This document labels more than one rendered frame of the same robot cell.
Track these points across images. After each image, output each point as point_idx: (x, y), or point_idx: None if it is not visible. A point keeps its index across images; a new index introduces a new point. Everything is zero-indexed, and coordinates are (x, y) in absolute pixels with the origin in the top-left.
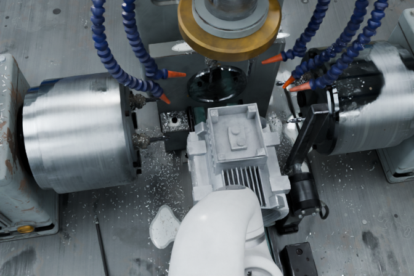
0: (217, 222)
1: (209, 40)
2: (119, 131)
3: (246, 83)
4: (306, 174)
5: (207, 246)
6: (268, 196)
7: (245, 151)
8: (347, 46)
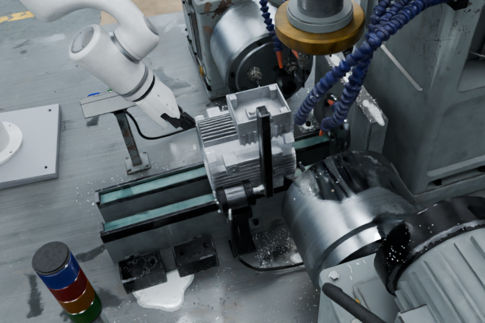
0: None
1: (282, 10)
2: (242, 42)
3: (345, 141)
4: (249, 187)
5: None
6: (215, 151)
7: (247, 120)
8: (390, 174)
